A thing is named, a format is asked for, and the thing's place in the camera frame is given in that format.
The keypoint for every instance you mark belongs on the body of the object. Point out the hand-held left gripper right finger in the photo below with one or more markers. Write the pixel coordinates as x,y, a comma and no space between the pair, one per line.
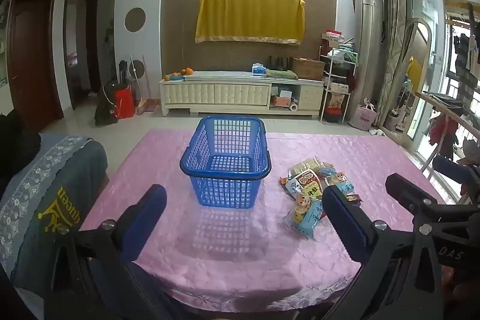
347,218

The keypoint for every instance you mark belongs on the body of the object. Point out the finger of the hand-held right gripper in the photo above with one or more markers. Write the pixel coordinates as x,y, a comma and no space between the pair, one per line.
407,192
448,164

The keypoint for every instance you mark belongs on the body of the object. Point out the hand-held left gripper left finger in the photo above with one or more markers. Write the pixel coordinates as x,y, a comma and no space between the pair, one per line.
150,207

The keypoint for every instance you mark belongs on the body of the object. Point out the purple snack packet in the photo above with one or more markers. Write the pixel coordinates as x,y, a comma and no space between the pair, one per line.
354,198

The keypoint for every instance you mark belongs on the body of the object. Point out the large blue snack packet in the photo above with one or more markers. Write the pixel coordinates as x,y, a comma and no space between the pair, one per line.
305,217

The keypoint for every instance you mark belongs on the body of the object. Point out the clear packet of beige crackers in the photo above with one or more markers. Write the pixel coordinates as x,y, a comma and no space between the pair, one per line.
305,164

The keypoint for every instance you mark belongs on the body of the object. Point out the small orange snack packet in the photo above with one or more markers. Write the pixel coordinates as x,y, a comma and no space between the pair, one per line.
283,179

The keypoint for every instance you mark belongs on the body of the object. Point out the blue plastic basket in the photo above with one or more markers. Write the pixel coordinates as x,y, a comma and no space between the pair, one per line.
225,188

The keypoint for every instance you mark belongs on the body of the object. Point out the pink quilted tablecloth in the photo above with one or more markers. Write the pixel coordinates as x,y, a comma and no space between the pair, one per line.
157,162

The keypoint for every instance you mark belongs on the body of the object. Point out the clothes drying rack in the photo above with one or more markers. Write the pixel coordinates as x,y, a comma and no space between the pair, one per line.
446,110

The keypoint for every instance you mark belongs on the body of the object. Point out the white slipper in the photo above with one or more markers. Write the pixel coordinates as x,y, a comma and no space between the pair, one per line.
377,131

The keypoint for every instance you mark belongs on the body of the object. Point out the pink bag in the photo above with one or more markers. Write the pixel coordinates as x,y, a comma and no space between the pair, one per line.
363,115

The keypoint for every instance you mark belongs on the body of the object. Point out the arched standing mirror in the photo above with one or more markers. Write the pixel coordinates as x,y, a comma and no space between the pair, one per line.
416,80

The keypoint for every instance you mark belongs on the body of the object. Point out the broom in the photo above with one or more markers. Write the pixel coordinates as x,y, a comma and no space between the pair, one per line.
147,102

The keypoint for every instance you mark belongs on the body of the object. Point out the grey embroidered chair cover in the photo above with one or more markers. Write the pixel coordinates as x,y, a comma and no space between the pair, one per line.
45,192

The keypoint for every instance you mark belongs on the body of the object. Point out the red bag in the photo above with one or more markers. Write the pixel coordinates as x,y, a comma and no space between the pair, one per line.
125,103

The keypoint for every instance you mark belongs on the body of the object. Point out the black bag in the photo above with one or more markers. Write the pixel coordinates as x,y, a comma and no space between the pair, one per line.
105,110

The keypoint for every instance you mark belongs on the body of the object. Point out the paper roll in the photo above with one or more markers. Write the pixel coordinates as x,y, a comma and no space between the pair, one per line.
294,105

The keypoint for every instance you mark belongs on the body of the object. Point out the cream TV cabinet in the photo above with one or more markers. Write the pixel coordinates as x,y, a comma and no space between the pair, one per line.
213,93

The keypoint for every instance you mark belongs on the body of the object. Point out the white metal shelf rack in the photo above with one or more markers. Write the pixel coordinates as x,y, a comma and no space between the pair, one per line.
339,80

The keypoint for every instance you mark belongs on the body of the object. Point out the white mop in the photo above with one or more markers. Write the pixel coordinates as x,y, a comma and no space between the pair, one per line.
134,76

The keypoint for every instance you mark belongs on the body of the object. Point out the oranges on blue plate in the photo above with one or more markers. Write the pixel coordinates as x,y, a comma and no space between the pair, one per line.
175,78

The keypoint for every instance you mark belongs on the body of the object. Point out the patterned curtain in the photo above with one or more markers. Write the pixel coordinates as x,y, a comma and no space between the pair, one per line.
392,42

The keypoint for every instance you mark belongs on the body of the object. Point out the orange box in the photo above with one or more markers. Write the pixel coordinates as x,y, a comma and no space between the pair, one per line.
281,101

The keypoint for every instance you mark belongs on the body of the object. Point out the standing air conditioner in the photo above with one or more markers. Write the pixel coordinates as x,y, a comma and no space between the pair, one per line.
369,42

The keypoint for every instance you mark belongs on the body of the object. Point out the cardboard box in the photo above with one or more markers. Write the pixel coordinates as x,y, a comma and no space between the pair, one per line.
308,69

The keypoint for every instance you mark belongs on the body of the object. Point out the green cushion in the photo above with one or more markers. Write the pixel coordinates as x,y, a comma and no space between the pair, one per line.
280,74

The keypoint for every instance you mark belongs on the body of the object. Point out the row of dark bottles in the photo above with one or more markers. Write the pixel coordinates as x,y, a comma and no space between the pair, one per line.
279,62

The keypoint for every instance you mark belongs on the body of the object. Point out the red and white box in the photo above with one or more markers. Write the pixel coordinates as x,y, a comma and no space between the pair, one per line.
334,36

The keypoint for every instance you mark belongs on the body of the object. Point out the blue tissue box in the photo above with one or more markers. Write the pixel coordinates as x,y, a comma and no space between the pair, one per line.
258,69

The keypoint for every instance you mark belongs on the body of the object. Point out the yellow cloth cover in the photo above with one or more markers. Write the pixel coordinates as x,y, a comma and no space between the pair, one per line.
249,14

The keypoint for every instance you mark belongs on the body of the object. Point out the small brown wall disc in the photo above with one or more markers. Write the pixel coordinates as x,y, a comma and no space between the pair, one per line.
138,69

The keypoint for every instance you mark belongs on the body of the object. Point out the large brown wall disc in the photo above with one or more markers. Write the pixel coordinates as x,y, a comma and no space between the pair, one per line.
135,20

